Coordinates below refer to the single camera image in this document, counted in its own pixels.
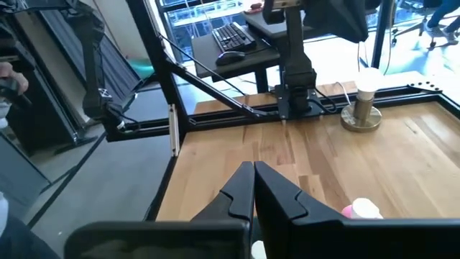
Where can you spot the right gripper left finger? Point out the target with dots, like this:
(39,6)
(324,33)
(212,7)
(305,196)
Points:
(237,198)

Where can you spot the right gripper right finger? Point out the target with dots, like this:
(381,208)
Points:
(276,208)

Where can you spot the pink paint bottle white cap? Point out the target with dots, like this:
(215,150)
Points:
(363,208)

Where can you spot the black jointed leader arm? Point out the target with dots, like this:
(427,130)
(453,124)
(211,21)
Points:
(91,72)

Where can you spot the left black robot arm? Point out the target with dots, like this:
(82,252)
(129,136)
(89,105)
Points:
(298,72)

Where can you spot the brass lamp white round top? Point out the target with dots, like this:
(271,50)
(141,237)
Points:
(363,108)

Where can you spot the dark side desk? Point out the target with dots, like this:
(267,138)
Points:
(208,61)

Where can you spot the black computer mouse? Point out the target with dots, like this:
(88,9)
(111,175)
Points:
(230,57)

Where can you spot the teal round object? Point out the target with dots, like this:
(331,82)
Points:
(142,68)

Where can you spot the black keyboard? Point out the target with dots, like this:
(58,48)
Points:
(233,36)

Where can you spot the grey laptop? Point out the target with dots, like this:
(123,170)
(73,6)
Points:
(266,27)

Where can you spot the office chair base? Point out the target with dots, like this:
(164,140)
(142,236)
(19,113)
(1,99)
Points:
(413,28)

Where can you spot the person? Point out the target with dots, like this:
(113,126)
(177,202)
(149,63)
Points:
(14,234)
(445,18)

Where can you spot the person's hand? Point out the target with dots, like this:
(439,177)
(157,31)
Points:
(14,77)

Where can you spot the silver metal bracket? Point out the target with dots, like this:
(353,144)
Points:
(174,129)

